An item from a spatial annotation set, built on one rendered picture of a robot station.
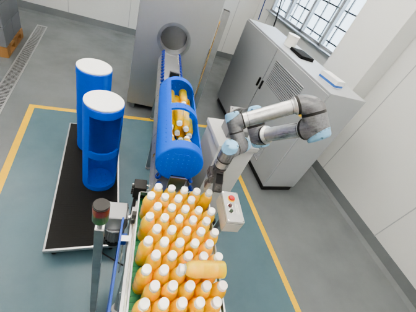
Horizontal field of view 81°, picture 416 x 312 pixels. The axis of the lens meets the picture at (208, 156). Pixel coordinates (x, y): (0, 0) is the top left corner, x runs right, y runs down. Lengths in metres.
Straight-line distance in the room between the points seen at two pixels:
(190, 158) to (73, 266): 1.32
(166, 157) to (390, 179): 2.87
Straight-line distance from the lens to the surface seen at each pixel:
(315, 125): 1.28
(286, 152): 2.89
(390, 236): 3.72
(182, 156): 1.41
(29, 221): 2.52
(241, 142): 1.25
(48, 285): 2.26
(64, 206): 2.38
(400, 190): 3.60
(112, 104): 1.92
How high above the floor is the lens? 2.10
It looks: 39 degrees down
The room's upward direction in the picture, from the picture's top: 24 degrees clockwise
